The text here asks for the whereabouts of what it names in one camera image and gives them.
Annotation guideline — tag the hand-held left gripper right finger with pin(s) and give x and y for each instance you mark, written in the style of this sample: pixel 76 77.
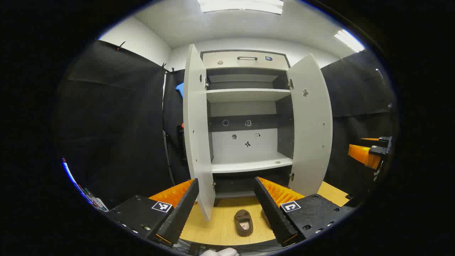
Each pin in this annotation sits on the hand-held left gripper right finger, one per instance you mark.
pixel 272 213

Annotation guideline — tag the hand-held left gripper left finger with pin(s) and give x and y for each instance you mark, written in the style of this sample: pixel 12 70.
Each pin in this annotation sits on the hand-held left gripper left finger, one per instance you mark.
pixel 181 213

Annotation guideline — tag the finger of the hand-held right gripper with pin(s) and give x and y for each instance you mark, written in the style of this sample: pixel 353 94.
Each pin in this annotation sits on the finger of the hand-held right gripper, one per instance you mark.
pixel 384 141
pixel 362 154

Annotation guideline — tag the brown fuzzy shoe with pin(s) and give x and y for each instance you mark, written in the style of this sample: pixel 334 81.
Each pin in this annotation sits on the brown fuzzy shoe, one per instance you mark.
pixel 265 215
pixel 243 222

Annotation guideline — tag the grey cabinet door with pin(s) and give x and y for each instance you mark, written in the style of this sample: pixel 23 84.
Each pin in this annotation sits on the grey cabinet door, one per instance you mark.
pixel 195 135
pixel 311 131

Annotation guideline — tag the grey shoe cabinet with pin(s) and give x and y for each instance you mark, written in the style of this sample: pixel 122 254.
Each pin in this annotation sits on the grey shoe cabinet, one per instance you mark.
pixel 245 96

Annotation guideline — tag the grey cabinet drawer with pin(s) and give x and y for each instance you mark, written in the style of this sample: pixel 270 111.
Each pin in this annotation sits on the grey cabinet drawer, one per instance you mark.
pixel 227 61

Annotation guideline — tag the marker pen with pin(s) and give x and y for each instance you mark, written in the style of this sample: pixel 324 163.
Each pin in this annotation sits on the marker pen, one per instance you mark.
pixel 97 203

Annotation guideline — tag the narrow ceiling light panel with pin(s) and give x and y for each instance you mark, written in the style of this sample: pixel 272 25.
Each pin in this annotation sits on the narrow ceiling light panel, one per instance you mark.
pixel 349 41

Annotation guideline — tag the black backdrop cloth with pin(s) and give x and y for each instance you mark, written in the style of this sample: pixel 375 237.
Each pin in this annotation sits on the black backdrop cloth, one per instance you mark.
pixel 117 124

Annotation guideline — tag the white printed sheet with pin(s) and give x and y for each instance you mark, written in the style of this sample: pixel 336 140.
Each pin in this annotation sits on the white printed sheet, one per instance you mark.
pixel 71 176

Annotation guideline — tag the large ceiling light panel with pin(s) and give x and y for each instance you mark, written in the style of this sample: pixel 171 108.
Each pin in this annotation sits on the large ceiling light panel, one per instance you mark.
pixel 241 6

